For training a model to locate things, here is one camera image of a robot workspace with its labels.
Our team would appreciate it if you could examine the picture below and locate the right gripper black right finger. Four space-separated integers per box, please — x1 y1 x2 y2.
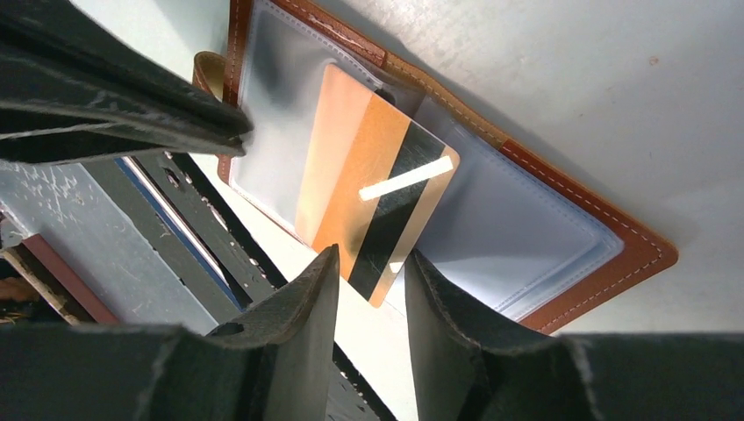
404 252 743 420

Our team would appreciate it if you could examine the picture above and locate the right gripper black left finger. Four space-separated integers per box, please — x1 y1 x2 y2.
1 246 340 420

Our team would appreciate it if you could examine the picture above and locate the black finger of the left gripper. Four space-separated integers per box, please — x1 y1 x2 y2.
1 109 246 164
1 1 254 139

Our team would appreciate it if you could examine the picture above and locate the brown leather card holder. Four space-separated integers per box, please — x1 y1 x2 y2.
193 1 678 333

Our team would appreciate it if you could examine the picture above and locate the gold black-striped credit card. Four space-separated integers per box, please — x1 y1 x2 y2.
293 64 460 307

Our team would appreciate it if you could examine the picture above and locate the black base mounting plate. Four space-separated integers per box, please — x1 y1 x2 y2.
81 151 397 421

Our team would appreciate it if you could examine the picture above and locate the grey cable duct rail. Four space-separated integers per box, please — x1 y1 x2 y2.
1 161 218 334

